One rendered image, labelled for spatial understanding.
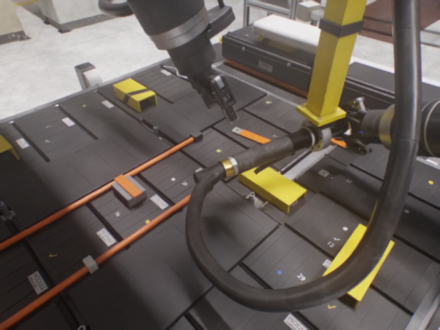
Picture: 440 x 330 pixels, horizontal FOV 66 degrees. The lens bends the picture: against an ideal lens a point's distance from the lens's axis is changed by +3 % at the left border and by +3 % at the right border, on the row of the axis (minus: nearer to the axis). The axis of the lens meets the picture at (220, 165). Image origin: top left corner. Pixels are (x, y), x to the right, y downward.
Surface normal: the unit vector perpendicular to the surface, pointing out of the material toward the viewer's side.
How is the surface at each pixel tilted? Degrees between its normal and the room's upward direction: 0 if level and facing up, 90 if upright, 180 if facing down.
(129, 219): 0
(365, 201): 0
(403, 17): 57
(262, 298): 36
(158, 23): 95
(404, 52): 62
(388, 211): 45
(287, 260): 0
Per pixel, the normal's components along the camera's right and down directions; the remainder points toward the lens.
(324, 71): -0.88, 0.33
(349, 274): -0.44, -0.11
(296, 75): -0.72, 0.47
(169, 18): 0.08, 0.66
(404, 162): -0.25, -0.06
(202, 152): -0.02, -0.74
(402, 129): -0.76, -0.10
